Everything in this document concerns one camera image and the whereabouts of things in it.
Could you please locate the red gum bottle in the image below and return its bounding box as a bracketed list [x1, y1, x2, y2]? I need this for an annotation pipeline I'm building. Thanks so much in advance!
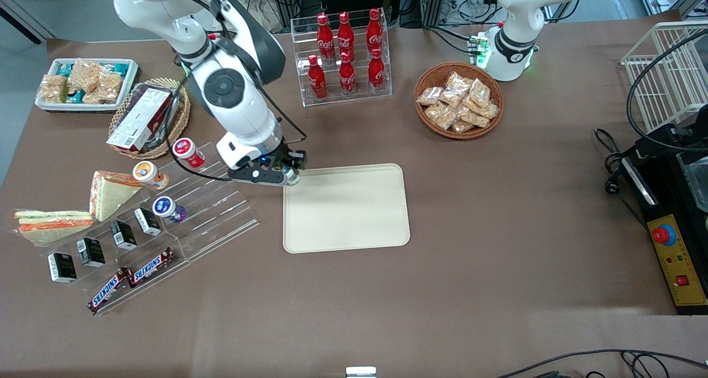
[172, 138, 206, 169]

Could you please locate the brown round wicker basket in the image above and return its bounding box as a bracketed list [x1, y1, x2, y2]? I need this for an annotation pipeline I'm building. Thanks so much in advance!
[414, 63, 504, 141]

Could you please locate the dark brown biscuit box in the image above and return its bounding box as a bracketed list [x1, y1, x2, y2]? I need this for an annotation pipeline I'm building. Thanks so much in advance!
[128, 82, 183, 149]

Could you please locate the rice cracker packet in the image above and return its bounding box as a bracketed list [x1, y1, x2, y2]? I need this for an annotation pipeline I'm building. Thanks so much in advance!
[83, 73, 123, 105]
[69, 60, 103, 94]
[40, 75, 69, 104]

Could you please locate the purple gum bottle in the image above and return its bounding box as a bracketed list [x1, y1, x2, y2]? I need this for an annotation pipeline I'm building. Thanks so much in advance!
[152, 196, 188, 224]

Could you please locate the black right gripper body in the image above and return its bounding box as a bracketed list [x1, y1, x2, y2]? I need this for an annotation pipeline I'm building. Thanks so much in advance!
[230, 146, 291, 185]

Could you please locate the black device on control box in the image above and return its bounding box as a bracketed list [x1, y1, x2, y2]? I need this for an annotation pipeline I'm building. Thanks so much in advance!
[633, 104, 708, 158]

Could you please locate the white wire basket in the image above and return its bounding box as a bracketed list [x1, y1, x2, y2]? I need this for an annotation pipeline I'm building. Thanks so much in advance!
[620, 21, 708, 135]

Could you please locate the thin black cable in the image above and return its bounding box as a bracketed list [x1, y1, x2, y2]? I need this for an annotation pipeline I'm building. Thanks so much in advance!
[495, 349, 708, 378]

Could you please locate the black and yellow control box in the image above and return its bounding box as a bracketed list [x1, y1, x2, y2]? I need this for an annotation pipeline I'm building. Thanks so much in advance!
[619, 146, 708, 316]

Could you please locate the red cola bottle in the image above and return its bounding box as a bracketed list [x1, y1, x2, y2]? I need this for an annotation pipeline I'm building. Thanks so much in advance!
[308, 55, 327, 100]
[339, 52, 356, 96]
[368, 48, 386, 92]
[337, 11, 355, 62]
[317, 13, 335, 63]
[366, 8, 383, 55]

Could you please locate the beige plastic tray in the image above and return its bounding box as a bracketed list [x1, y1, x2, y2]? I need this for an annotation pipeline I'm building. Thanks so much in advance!
[283, 163, 411, 254]

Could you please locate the flat wrapped sandwich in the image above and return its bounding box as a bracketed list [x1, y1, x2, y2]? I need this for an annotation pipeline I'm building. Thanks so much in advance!
[14, 210, 96, 247]

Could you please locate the light woven wicker basket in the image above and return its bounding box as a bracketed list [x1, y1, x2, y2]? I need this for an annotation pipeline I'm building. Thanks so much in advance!
[108, 78, 191, 160]

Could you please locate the small black box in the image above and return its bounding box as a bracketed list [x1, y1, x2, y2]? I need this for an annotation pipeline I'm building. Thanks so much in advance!
[48, 252, 77, 283]
[76, 237, 106, 268]
[134, 207, 162, 237]
[110, 220, 137, 251]

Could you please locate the white rectangular plastic tray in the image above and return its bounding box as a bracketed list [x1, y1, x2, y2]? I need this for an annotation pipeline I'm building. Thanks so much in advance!
[35, 58, 140, 113]

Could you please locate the white and red biscuit box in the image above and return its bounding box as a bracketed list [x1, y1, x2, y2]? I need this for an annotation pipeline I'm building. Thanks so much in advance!
[106, 87, 172, 152]

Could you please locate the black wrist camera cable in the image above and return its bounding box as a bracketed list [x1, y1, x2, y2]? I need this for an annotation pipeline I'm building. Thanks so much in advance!
[176, 32, 308, 182]

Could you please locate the thick black looping cable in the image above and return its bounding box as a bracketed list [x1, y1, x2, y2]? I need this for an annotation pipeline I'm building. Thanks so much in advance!
[626, 29, 708, 153]

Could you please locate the beige crumpled cloth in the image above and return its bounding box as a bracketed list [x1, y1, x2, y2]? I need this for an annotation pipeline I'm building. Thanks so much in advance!
[230, 0, 288, 34]

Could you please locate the clear acrylic bottle rack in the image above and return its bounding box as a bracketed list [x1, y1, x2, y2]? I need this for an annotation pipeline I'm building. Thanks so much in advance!
[291, 8, 393, 108]

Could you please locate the black arm base cable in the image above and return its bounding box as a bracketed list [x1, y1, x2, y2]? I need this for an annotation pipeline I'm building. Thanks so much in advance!
[425, 26, 477, 55]

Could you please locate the triangular wrapped sandwich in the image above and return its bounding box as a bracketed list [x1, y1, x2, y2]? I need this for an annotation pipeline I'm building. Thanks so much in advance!
[89, 171, 143, 222]

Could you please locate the orange gum bottle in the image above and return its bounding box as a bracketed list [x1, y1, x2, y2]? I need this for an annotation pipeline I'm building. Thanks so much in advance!
[132, 160, 170, 191]

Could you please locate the black cable with plug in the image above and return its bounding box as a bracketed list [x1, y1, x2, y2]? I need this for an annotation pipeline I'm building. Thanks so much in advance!
[595, 128, 648, 229]

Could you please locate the clear acrylic stepped stand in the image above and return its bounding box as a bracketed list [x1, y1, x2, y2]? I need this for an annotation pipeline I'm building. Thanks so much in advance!
[41, 142, 259, 316]

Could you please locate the snickers bar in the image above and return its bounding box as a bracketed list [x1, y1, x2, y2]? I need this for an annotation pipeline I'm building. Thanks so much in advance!
[87, 267, 133, 315]
[128, 247, 175, 288]

